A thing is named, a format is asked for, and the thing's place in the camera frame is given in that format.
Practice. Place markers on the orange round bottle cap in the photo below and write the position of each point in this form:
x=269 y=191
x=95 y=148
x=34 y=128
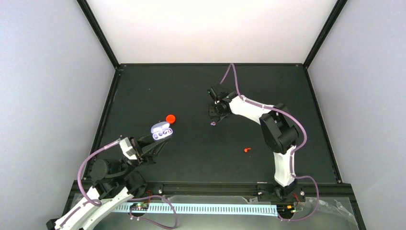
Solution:
x=171 y=118

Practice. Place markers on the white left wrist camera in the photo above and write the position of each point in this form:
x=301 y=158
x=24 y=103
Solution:
x=127 y=148

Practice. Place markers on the black frame post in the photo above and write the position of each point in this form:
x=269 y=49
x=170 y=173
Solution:
x=87 y=11
x=328 y=25

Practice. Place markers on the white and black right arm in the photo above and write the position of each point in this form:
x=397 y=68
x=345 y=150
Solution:
x=280 y=133

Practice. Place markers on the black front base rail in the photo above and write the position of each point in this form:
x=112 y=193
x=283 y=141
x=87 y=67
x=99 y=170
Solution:
x=246 y=190

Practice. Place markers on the light blue slotted cable duct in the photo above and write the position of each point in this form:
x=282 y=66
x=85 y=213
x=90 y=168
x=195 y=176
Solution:
x=209 y=209

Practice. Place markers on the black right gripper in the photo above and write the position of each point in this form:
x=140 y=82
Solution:
x=212 y=113

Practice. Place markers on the black right rear frame post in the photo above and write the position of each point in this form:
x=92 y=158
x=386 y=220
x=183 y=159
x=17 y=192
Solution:
x=328 y=25

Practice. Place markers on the black left rear frame post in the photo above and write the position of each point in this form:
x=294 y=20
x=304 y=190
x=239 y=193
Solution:
x=87 y=11

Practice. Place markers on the lavender earbud charging case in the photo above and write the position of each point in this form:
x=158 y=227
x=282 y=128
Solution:
x=156 y=130

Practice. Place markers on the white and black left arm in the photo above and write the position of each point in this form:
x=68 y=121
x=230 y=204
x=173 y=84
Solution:
x=113 y=182

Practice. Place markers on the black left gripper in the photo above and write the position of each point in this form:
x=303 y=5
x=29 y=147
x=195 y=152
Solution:
x=142 y=142

